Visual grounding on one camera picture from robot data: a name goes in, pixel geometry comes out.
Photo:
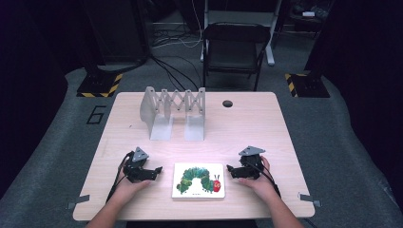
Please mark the person's right hand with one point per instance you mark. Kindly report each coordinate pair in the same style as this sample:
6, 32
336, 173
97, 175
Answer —
261, 185

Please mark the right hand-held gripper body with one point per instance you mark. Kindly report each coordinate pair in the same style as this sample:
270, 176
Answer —
252, 166

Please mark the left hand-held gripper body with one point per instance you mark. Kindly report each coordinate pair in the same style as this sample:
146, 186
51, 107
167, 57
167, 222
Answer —
134, 167

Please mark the striped black stand base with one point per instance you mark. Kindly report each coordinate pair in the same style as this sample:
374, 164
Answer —
99, 85
309, 85

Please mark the grey expandable metal book rack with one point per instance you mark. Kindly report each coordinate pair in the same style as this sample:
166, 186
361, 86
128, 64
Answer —
161, 126

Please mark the person's left hand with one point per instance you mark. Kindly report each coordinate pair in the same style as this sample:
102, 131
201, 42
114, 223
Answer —
130, 189

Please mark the white caterpillar picture book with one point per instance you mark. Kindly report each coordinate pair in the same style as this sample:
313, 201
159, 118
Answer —
198, 193

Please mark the black folding chair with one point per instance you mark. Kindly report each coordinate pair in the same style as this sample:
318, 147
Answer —
233, 53

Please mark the small white device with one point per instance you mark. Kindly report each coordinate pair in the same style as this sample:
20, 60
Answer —
308, 14

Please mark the dark cabinet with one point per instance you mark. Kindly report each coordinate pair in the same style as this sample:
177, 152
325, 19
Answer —
117, 31

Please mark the grey metal table bracket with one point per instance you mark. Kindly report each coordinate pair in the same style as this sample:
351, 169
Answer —
77, 201
310, 199

